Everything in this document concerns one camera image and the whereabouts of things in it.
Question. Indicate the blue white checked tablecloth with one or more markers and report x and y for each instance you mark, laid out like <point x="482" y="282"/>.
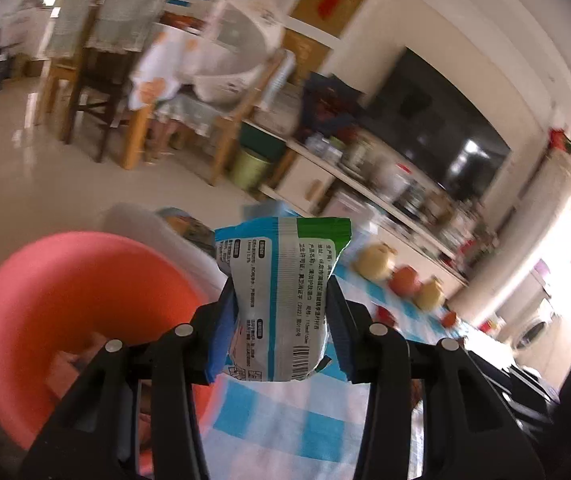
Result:
<point x="315" y="425"/>

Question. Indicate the red apple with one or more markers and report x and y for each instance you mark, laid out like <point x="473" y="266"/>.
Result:
<point x="405" y="282"/>

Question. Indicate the white curtain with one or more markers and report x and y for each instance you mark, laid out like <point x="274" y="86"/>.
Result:
<point x="555" y="210"/>

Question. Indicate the orange tangerine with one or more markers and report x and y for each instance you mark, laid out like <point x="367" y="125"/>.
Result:
<point x="450" y="319"/>

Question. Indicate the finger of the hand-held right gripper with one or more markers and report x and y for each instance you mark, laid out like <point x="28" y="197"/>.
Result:
<point x="520" y="390"/>

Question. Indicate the yellow pear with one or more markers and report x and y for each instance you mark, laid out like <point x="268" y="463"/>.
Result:
<point x="375" y="261"/>
<point x="429" y="294"/>

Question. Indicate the dark wooden chair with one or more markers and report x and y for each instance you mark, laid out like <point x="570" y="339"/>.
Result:
<point x="115" y="60"/>

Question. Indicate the white mesh food cover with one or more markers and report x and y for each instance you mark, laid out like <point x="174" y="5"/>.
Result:
<point x="235" y="50"/>

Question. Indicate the green waste bin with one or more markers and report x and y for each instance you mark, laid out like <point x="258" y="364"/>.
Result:
<point x="250" y="169"/>

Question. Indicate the black television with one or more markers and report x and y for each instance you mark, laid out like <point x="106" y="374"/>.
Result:
<point x="430" y="120"/>

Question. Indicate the wooden chair with lace cover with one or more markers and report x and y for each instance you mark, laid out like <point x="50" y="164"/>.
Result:
<point x="67" y="35"/>

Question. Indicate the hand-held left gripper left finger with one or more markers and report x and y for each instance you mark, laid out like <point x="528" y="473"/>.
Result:
<point x="218" y="355"/>

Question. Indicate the white blue wet wipes packet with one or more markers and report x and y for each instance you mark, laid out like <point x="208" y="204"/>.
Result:
<point x="275" y="300"/>

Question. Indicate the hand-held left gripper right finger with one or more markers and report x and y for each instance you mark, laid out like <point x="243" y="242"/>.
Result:
<point x="339" y="332"/>

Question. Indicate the white washing machine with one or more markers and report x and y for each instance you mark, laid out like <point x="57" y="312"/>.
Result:
<point x="533" y="327"/>

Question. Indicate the orange plastic basin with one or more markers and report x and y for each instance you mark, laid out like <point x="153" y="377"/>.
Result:
<point x="65" y="300"/>

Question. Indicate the light wooden chair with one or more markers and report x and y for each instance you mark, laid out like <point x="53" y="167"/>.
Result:
<point x="245" y="125"/>

